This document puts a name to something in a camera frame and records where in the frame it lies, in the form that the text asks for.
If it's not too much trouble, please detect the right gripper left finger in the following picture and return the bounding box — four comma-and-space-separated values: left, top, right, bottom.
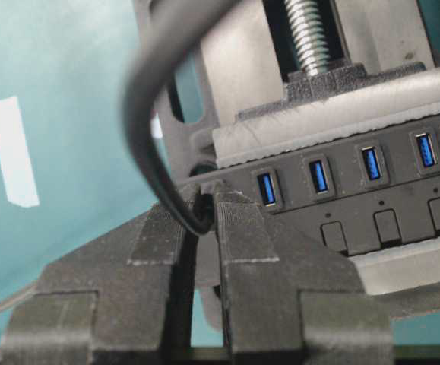
2, 205, 198, 364

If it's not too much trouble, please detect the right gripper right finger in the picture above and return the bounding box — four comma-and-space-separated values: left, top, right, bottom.
213, 182, 394, 364

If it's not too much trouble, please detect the black USB cable with plug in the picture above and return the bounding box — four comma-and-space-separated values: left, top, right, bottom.
0, 0, 224, 322

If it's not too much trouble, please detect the black multiport USB hub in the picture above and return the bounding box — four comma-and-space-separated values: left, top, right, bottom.
194, 115, 440, 256

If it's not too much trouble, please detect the blue tape bottom centre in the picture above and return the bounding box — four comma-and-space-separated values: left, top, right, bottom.
0, 96, 40, 208

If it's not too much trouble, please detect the black bench vise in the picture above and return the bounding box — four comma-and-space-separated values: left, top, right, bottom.
157, 1, 440, 318

